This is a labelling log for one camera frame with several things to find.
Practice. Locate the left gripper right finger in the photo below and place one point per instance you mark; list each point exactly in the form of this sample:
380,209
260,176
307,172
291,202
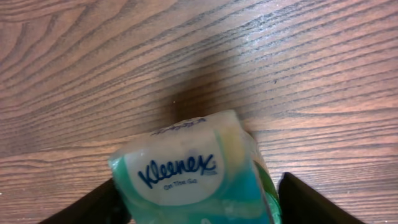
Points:
300,204

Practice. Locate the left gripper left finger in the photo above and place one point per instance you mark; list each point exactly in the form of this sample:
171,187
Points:
103,205

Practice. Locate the Kleenex tissue pocket pack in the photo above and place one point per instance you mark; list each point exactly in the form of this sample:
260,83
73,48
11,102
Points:
201,170

